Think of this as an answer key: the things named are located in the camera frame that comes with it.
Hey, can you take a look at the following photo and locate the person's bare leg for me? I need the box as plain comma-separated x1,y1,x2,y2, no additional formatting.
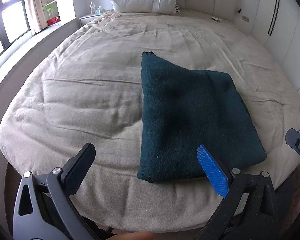
114,230,155,240

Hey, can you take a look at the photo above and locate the large window with dark frame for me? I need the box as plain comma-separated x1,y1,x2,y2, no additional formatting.
0,0,30,65

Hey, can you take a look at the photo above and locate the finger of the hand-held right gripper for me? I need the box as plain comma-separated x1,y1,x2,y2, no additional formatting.
285,128,300,168

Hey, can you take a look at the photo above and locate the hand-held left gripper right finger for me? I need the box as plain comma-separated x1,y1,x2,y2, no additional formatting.
194,145,292,240

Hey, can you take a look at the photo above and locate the black wardrobe handle bar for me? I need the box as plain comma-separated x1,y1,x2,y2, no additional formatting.
270,0,281,37
267,0,278,34

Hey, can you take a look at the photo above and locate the bed with beige sheet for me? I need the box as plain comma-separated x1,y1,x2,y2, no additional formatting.
0,9,300,233

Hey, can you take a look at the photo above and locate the white wardrobe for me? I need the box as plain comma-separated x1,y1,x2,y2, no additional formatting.
250,0,300,93

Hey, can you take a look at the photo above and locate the white nightstand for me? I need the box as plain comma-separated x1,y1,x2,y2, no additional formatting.
79,11,108,27

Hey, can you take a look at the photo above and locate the beige curtain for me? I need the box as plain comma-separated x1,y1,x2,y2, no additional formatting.
24,0,49,35

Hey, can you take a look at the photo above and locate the teal knit sweater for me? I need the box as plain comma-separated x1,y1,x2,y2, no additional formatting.
137,51,267,183

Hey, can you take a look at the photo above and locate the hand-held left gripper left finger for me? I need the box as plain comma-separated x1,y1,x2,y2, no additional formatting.
12,143,102,240

